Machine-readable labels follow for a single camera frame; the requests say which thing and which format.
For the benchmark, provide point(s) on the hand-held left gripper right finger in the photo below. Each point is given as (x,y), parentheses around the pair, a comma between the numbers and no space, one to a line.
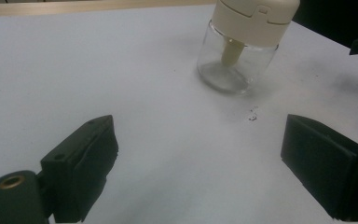
(326,168)

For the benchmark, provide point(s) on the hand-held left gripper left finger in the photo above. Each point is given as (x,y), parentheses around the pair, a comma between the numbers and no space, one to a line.
(77,174)

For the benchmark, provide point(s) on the glass jar with cream lid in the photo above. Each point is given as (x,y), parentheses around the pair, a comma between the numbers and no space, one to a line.
(248,34)

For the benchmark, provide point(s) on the black curtain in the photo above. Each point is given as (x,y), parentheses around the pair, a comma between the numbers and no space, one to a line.
(338,18)

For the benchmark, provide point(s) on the small crumbs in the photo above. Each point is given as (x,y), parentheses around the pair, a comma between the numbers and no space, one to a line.
(253,116)

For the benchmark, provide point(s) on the cream jar spoon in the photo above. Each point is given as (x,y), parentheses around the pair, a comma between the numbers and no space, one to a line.
(231,53)

